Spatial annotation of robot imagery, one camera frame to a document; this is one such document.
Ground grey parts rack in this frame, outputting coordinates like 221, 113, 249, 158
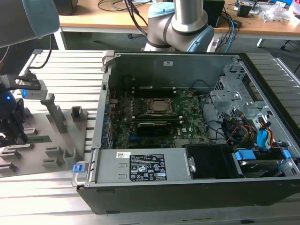
0, 93, 89, 178

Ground silver power supply with label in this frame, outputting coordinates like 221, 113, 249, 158
90, 147, 195, 185

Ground black equipment box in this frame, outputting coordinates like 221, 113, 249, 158
56, 0, 78, 16

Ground metal CPU socket cover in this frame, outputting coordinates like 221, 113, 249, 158
140, 97, 179, 117

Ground black graphics card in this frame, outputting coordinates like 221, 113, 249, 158
135, 121, 173, 136

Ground silver CPU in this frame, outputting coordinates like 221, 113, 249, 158
151, 99, 173, 112

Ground black open PC case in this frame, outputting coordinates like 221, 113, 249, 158
71, 50, 300, 215

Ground green motherboard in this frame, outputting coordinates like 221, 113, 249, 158
109, 86, 211, 150

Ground black plastic drive cover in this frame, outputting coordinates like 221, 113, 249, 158
182, 144, 237, 180

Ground white power strip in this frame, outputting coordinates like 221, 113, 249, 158
207, 37, 220, 53

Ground silver metal drive cage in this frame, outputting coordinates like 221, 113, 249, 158
210, 62, 272, 127

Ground black box device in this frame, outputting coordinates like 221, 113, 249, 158
203, 0, 225, 28

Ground hard disk in blue carrier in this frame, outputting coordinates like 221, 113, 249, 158
233, 150, 291, 178

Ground clear plastic bag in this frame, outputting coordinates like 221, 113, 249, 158
260, 1, 293, 23

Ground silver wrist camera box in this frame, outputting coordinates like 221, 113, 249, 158
14, 78, 49, 99

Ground black camera cable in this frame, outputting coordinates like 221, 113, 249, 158
28, 35, 53, 71

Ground wooden desk white frame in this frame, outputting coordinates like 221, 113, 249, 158
55, 0, 300, 49

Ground blue hanging cable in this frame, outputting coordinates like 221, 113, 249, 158
226, 16, 236, 53

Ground red yellow power wires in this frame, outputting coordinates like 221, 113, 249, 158
231, 125, 258, 146

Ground blue flat data wire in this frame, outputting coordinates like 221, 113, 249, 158
256, 130, 270, 153

